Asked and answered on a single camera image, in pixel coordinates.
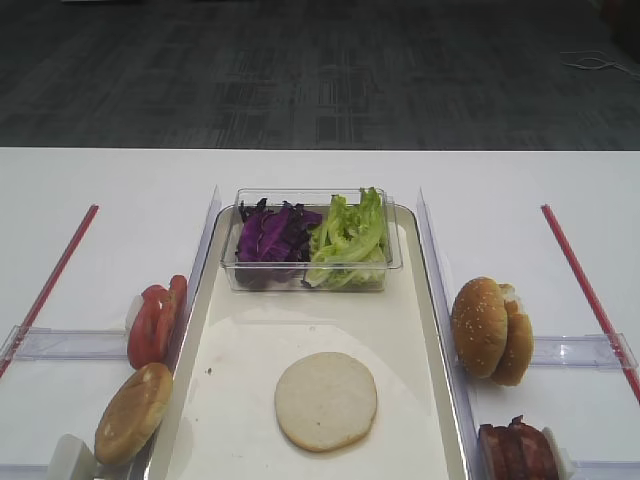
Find silver metal tray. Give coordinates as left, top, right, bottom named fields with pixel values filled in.
left=129, top=208, right=467, bottom=479

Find purple cabbage leaves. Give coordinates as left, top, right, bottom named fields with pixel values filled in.
left=235, top=198, right=322, bottom=291

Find white cable on floor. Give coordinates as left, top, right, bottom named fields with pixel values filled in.
left=559, top=49, right=640, bottom=81

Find left red strip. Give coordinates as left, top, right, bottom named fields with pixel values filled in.
left=0, top=204, right=99, bottom=377

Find lower left clear cross rail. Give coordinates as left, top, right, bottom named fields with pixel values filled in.
left=0, top=464, right=48, bottom=480

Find right red strip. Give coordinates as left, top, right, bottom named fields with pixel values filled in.
left=540, top=204, right=639, bottom=400

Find upper right clear cross rail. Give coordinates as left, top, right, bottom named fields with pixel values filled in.
left=530, top=333, right=638, bottom=371

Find clear plastic salad container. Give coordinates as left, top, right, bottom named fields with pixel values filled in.
left=220, top=187, right=403, bottom=292

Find sesame bun top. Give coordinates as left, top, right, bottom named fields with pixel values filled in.
left=451, top=277, right=508, bottom=378

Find white pusher block left bun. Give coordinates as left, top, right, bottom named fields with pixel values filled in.
left=46, top=434, right=98, bottom=480

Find clear long rail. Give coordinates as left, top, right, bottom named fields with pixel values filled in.
left=166, top=185, right=221, bottom=374
left=416, top=189, right=486, bottom=479

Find left clear long rail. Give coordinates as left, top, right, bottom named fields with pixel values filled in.
left=166, top=185, right=221, bottom=374

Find toasted bun half left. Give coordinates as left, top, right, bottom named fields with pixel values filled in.
left=94, top=363, right=173, bottom=466

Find white pusher block patties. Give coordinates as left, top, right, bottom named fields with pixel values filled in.
left=542, top=427, right=576, bottom=480

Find right clear long rail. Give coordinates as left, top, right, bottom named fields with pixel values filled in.
left=416, top=189, right=486, bottom=479

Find green lettuce leaves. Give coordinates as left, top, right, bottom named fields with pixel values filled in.
left=303, top=187, right=387, bottom=290

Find white bun bottom on tray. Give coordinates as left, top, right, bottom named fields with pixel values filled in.
left=274, top=352, right=378, bottom=452

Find plain bun half right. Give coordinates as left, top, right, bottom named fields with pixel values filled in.
left=491, top=283, right=534, bottom=386

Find red tomato slice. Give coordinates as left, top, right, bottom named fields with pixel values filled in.
left=127, top=285, right=168, bottom=370
left=155, top=275, right=187, bottom=361

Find stack of meat patties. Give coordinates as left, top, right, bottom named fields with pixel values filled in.
left=478, top=415, right=560, bottom=480

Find lower right clear cross rail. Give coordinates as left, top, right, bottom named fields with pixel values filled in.
left=571, top=460, right=640, bottom=480

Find upper left clear cross rail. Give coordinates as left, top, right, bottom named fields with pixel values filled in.
left=1, top=326, right=128, bottom=361

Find red strip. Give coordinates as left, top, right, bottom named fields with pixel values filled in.
left=540, top=204, right=639, bottom=400
left=0, top=204, right=99, bottom=377

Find clear cross rail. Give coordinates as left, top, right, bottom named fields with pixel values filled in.
left=0, top=464, right=48, bottom=480
left=1, top=326, right=128, bottom=361
left=571, top=460, right=640, bottom=480
left=530, top=333, right=638, bottom=371

